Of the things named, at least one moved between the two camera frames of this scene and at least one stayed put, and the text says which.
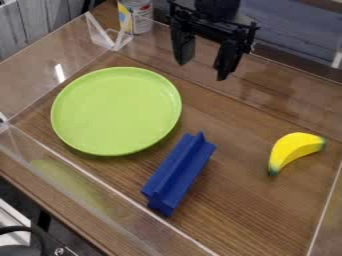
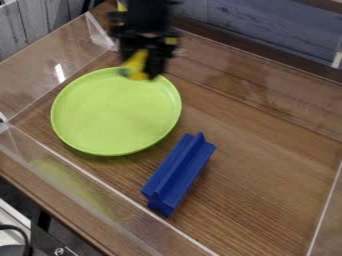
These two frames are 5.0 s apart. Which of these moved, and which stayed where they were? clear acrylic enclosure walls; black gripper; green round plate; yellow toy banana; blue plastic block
Moved: yellow toy banana; black gripper
Stayed: clear acrylic enclosure walls; green round plate; blue plastic block
